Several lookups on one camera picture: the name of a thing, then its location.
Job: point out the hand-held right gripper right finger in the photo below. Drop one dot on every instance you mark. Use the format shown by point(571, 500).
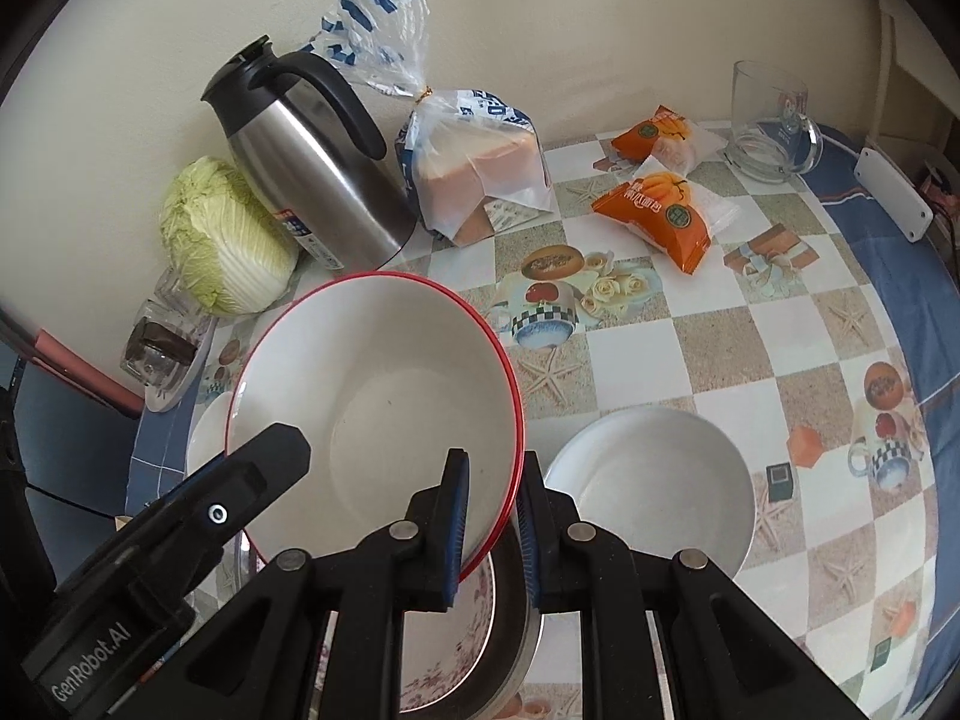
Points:
point(525, 540)

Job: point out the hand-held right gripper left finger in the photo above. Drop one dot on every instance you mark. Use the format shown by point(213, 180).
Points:
point(456, 517)

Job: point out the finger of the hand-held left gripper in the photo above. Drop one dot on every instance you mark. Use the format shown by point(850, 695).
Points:
point(255, 472)

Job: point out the stainless steel basin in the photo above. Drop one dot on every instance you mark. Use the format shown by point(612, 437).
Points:
point(510, 637)

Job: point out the small white ceramic bowl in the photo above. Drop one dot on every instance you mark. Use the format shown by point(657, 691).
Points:
point(652, 487)

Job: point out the round pink floral plate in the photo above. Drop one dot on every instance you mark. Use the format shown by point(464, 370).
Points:
point(442, 660)

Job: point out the red-rimmed white ceramic bowl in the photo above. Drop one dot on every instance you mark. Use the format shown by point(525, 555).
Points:
point(375, 390)

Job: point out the white oval floral tray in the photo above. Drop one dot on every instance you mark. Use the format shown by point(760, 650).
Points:
point(184, 382)

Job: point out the glass teapot brown lid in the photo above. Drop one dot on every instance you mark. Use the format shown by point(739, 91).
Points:
point(157, 349)

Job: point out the dark cabinet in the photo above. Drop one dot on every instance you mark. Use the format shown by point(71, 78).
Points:
point(75, 450)

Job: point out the napa cabbage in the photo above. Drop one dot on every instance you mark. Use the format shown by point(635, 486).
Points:
point(225, 240)

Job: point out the checked printed tablecloth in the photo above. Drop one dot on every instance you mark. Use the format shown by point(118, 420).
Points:
point(712, 360)

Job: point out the stainless steel thermos jug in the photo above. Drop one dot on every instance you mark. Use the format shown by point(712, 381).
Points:
point(315, 165)

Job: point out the orange snack packet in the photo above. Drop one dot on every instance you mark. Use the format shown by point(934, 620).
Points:
point(652, 131)
point(660, 217)

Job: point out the bagged sliced bread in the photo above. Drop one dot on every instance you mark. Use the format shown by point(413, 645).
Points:
point(465, 165)

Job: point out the clear glass mug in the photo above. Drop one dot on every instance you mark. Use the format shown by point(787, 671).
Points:
point(765, 142)

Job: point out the white plastic chair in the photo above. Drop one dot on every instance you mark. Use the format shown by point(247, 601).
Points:
point(911, 90)

